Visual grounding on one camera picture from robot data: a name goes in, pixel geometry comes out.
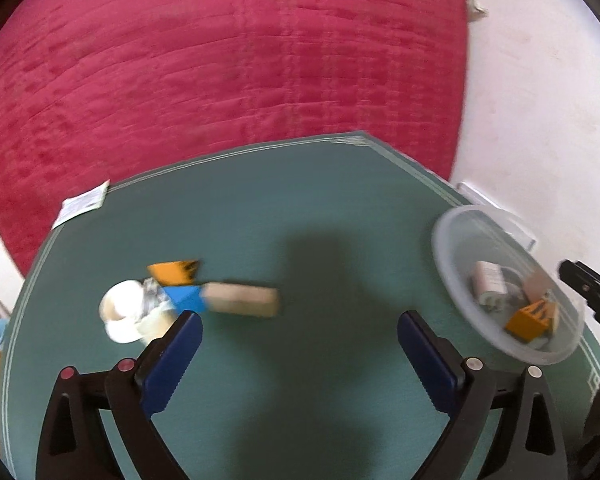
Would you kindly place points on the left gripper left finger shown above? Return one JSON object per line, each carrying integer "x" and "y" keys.
{"x": 74, "y": 443}

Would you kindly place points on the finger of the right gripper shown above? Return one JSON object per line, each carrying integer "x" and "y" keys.
{"x": 583, "y": 280}

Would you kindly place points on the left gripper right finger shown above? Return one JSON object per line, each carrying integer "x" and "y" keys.
{"x": 528, "y": 441}

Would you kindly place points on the plain wooden block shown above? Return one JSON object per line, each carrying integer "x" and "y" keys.
{"x": 538, "y": 286}

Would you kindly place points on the orange striped wedge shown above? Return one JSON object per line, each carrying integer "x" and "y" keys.
{"x": 531, "y": 322}
{"x": 174, "y": 273}

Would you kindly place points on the clear plastic bowl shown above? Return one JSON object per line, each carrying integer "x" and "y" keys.
{"x": 466, "y": 234}

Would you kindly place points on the blue block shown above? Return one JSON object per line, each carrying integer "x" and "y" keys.
{"x": 186, "y": 298}

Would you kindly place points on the white charger plug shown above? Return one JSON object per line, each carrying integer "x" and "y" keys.
{"x": 489, "y": 285}

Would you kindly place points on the long wooden block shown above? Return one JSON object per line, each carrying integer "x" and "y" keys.
{"x": 262, "y": 302}

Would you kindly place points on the white round cap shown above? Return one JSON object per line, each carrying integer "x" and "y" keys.
{"x": 121, "y": 309}

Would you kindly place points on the white striped wedge on table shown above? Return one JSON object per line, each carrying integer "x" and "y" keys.
{"x": 158, "y": 312}

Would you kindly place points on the orange striped wedge on table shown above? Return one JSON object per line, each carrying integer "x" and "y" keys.
{"x": 174, "y": 273}

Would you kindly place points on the white paper slip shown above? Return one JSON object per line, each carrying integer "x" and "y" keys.
{"x": 81, "y": 204}

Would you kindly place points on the green table mat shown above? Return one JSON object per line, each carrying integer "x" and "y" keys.
{"x": 341, "y": 227}

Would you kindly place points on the red quilted bedspread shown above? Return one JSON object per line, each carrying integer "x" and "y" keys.
{"x": 101, "y": 90}

